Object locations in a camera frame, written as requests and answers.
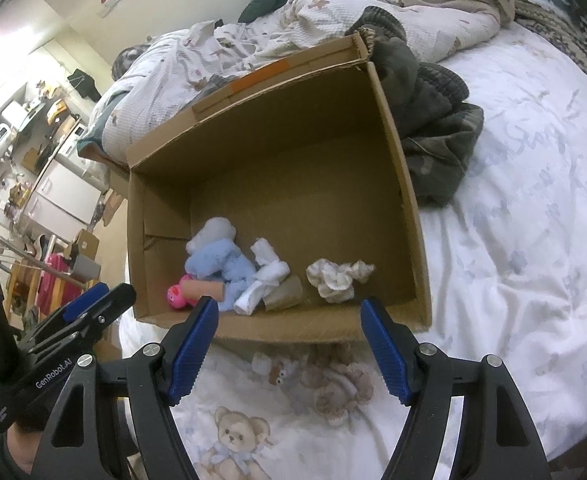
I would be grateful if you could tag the patterned knit blanket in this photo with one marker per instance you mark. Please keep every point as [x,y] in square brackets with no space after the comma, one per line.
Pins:
[568,35]

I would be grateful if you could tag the white countertop appliance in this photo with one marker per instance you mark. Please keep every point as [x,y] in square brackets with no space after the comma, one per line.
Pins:
[0,132]

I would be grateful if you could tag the large cardboard box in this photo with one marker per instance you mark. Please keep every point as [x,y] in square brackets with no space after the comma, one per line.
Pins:
[298,175]

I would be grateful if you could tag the black hanging garment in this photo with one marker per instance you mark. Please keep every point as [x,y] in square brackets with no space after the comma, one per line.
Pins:
[83,85]

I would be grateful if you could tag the pink rubber duck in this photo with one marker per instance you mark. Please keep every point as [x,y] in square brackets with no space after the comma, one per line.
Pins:
[179,296]

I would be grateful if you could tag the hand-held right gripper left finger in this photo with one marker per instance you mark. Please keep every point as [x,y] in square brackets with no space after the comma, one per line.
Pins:
[191,355]

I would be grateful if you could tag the clear plastic piece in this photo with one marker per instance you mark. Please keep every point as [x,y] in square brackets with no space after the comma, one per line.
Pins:
[261,362]

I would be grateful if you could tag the white floor cabinets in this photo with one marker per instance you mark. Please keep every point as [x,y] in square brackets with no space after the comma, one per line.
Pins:
[63,192]

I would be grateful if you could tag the dark green jacket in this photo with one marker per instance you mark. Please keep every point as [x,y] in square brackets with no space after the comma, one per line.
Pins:
[438,125]

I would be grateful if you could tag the pale orange tube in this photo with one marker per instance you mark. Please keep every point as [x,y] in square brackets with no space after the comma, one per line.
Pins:
[206,289]

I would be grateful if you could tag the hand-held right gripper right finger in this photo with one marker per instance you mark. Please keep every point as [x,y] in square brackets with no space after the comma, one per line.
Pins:
[386,350]

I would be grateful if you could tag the light blue plush cloth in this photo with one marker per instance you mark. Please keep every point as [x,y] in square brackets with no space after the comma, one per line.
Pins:
[228,267]

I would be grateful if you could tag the white washing machine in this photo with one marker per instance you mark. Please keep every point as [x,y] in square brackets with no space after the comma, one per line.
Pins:
[70,150]

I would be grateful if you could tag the cream fluffy cloth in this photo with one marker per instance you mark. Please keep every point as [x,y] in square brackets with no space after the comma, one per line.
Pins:
[336,277]

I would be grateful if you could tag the brown cardboard tube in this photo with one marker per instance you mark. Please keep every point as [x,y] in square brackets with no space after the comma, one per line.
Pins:
[286,296]

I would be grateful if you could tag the brown plush toy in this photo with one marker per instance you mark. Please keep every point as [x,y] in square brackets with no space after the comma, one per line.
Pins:
[341,385]

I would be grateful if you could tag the white fluffy plush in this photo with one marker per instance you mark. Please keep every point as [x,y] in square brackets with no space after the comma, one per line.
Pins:
[213,232]

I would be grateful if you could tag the red yellow rack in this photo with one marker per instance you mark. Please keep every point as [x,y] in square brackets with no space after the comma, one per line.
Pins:
[53,272]

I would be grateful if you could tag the beige printed quilt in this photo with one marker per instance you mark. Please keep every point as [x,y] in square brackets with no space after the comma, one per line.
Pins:
[423,15]

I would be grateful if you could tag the person's left hand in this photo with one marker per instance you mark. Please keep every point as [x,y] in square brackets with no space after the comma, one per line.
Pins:
[28,445]

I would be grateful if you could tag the wooden bed frame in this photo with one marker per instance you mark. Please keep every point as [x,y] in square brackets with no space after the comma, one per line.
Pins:
[115,180]

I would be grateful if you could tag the wall hook with items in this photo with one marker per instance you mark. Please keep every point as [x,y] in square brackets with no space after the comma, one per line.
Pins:
[110,2]

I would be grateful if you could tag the small cardboard box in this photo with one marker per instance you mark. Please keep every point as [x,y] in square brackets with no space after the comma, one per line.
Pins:
[85,255]

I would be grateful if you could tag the grey furry object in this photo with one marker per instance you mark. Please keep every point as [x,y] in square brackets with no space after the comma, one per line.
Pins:
[126,60]

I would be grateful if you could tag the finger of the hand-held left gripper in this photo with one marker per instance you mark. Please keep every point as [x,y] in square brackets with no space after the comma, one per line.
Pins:
[85,300]
[103,310]

